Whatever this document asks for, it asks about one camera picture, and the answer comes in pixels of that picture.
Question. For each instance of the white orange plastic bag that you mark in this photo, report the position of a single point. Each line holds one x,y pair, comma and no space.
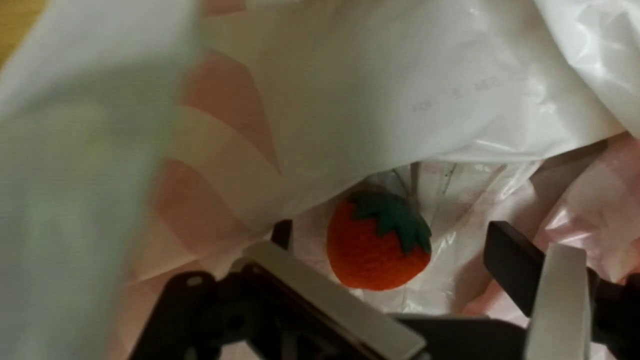
140,139

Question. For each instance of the red knitted strawberry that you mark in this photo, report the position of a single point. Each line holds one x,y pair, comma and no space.
376,240

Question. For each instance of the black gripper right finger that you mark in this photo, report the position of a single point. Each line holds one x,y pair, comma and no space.
549,286

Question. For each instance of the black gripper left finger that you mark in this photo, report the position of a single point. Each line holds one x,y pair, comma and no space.
308,304

